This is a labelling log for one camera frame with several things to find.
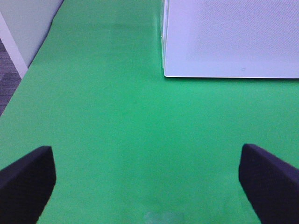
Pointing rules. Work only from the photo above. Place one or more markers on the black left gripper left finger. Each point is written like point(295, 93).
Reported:
point(26, 186)

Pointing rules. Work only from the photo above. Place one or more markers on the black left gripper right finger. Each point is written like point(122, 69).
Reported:
point(271, 185)

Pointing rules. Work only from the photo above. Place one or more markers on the green table mat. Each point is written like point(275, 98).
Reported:
point(126, 140)

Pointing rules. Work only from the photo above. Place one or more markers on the white microwave oven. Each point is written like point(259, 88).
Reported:
point(231, 38)

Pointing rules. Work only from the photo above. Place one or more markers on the white partition panel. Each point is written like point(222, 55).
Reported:
point(24, 25)

